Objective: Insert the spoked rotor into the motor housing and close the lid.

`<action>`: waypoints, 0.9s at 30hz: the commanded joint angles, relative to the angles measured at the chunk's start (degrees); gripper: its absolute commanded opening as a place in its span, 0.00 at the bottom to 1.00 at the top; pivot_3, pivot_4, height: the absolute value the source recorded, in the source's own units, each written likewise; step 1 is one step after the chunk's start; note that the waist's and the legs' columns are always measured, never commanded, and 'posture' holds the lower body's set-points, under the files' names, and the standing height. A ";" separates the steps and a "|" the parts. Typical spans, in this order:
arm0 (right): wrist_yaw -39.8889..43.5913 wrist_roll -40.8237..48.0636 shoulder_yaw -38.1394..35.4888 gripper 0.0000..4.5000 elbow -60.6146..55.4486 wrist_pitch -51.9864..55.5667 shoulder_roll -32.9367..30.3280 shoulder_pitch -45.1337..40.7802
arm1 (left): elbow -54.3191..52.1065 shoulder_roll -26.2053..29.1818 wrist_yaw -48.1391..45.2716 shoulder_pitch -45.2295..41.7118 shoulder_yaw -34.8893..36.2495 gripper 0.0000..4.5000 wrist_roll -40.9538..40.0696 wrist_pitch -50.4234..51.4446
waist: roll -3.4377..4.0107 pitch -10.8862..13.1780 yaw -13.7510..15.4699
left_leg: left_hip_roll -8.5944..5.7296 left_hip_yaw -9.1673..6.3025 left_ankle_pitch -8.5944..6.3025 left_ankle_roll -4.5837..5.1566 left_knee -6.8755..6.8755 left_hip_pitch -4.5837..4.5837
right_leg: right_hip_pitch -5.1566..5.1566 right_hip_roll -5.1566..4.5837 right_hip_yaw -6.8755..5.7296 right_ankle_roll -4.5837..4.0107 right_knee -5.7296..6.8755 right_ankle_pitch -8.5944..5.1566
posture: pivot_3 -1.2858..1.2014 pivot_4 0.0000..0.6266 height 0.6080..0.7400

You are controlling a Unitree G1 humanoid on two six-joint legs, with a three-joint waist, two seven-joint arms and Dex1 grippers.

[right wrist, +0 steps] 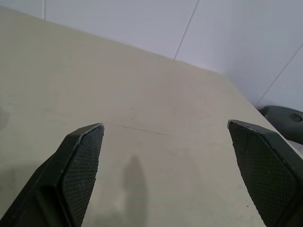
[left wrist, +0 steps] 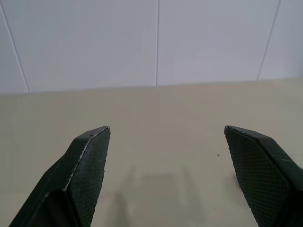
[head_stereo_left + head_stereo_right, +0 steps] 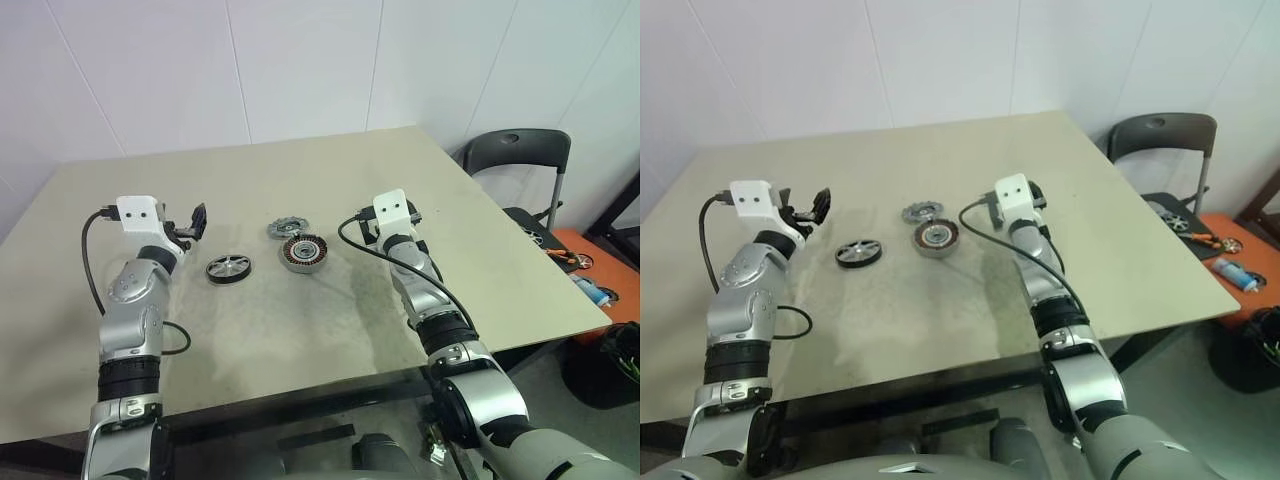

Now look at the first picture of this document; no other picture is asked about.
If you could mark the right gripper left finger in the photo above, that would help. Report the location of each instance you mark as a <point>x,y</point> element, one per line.
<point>71,177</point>

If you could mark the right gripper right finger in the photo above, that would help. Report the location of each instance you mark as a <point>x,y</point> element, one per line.
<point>267,177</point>

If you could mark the dark grey folding chair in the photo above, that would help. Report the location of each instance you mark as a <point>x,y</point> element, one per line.
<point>279,118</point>

